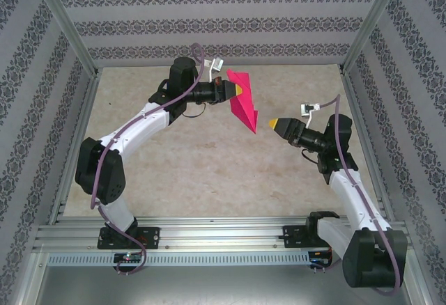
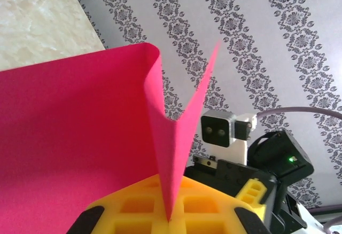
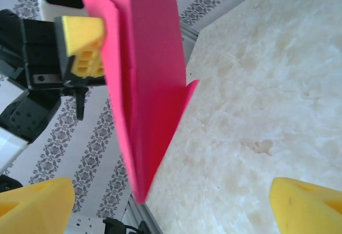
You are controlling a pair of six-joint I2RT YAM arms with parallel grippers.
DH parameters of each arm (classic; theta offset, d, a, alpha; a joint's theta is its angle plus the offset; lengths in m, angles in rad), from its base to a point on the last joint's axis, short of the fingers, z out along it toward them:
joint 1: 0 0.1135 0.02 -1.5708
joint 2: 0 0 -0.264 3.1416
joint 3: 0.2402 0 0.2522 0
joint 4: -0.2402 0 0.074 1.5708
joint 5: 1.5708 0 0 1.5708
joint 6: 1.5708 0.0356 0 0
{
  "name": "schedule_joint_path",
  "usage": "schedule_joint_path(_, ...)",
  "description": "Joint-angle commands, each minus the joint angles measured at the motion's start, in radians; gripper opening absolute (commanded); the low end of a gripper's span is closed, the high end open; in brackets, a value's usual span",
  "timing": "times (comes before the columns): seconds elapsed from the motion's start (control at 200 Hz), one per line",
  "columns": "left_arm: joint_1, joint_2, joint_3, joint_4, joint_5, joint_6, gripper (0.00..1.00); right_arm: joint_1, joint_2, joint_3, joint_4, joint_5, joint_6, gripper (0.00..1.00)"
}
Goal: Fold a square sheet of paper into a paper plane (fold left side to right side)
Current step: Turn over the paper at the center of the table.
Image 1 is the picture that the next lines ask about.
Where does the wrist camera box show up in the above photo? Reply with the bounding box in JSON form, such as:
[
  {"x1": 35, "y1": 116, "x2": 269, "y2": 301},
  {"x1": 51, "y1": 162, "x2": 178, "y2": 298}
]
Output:
[
  {"x1": 300, "y1": 102, "x2": 321, "y2": 118},
  {"x1": 208, "y1": 57, "x2": 225, "y2": 81}
]

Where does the right gripper thin black wire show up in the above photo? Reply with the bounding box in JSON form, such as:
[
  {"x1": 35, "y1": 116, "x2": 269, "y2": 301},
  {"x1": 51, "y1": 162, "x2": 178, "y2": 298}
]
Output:
[{"x1": 301, "y1": 148, "x2": 321, "y2": 164}]

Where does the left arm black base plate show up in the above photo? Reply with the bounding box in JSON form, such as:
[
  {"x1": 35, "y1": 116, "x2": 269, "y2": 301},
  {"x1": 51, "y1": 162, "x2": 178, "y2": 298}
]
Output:
[{"x1": 97, "y1": 226, "x2": 161, "y2": 250}]

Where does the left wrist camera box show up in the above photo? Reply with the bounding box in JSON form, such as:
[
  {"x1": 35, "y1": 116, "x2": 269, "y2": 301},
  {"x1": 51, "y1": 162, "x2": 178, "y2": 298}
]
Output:
[{"x1": 208, "y1": 57, "x2": 225, "y2": 81}]

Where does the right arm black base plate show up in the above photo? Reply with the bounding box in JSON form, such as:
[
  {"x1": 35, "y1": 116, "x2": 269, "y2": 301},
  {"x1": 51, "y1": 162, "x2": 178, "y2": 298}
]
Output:
[{"x1": 282, "y1": 224, "x2": 316, "y2": 249}]

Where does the gripper thin black wire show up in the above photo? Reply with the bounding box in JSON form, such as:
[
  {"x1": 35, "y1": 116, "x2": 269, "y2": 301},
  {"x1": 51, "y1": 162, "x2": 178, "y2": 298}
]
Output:
[
  {"x1": 301, "y1": 148, "x2": 321, "y2": 164},
  {"x1": 183, "y1": 104, "x2": 207, "y2": 118}
]

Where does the aluminium side rail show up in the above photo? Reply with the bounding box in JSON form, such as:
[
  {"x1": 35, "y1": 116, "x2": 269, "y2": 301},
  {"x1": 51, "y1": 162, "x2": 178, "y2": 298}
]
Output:
[
  {"x1": 339, "y1": 71, "x2": 398, "y2": 222},
  {"x1": 47, "y1": 70, "x2": 102, "y2": 224}
]

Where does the left gripper thin black wire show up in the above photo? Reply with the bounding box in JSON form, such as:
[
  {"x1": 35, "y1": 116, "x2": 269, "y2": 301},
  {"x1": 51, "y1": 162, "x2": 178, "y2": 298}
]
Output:
[{"x1": 183, "y1": 104, "x2": 207, "y2": 118}]

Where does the aluminium frame post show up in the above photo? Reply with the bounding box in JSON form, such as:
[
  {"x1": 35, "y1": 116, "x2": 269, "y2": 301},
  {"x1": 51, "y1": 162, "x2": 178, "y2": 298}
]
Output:
[
  {"x1": 338, "y1": 0, "x2": 408, "y2": 75},
  {"x1": 29, "y1": 0, "x2": 102, "y2": 78}
]

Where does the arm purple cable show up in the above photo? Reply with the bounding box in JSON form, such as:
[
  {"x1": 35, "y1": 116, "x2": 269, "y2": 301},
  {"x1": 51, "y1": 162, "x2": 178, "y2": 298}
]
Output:
[
  {"x1": 313, "y1": 94, "x2": 401, "y2": 297},
  {"x1": 89, "y1": 42, "x2": 206, "y2": 278}
]

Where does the slotted grey cable duct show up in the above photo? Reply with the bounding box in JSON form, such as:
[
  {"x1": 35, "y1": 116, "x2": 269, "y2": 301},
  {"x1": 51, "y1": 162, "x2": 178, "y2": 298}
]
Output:
[{"x1": 47, "y1": 251, "x2": 311, "y2": 267}]

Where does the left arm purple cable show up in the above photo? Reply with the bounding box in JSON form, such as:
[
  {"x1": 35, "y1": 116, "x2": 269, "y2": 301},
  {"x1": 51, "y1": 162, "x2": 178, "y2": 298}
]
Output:
[{"x1": 89, "y1": 42, "x2": 206, "y2": 278}]

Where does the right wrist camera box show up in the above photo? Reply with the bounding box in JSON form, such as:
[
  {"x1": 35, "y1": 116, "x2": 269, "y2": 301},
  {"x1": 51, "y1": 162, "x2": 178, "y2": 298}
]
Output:
[{"x1": 300, "y1": 102, "x2": 321, "y2": 118}]

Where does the long aluminium mounting rail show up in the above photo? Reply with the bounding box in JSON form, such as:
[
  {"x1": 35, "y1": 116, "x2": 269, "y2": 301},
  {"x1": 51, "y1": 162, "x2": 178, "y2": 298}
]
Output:
[{"x1": 33, "y1": 216, "x2": 414, "y2": 250}]

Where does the pink square paper sheet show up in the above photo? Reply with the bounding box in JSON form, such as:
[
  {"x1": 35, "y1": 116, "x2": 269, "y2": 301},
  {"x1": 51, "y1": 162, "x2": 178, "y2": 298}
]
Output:
[{"x1": 226, "y1": 70, "x2": 261, "y2": 134}]

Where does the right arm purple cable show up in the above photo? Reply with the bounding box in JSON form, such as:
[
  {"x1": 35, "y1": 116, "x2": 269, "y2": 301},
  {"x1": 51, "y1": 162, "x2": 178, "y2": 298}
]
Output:
[{"x1": 313, "y1": 94, "x2": 401, "y2": 297}]

